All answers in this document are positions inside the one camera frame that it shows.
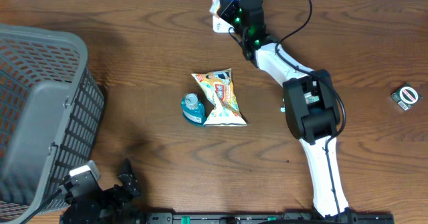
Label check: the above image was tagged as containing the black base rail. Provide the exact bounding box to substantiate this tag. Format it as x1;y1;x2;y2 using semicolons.
142;211;395;224

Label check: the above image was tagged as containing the green wet wipes pack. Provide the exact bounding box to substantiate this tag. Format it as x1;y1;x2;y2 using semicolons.
279;95;321;113

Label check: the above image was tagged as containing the blue clear plastic bottle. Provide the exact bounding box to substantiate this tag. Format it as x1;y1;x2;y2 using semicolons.
181;93;207;127

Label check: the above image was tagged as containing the grey plastic basket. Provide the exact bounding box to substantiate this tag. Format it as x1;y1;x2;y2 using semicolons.
1;24;105;223

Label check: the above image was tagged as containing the orange tissue pack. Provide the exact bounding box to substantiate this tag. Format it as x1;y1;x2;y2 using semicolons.
209;0;221;18

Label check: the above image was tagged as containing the yellow snack bag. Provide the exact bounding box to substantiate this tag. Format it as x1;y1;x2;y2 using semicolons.
191;68;247;126

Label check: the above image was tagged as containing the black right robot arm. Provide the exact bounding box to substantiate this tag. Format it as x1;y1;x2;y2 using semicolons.
210;0;348;219

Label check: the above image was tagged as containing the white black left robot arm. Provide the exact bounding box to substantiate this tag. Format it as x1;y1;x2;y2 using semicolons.
60;159;146;224

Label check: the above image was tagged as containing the dark green round-logo packet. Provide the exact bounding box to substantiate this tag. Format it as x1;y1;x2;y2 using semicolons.
391;83;423;111

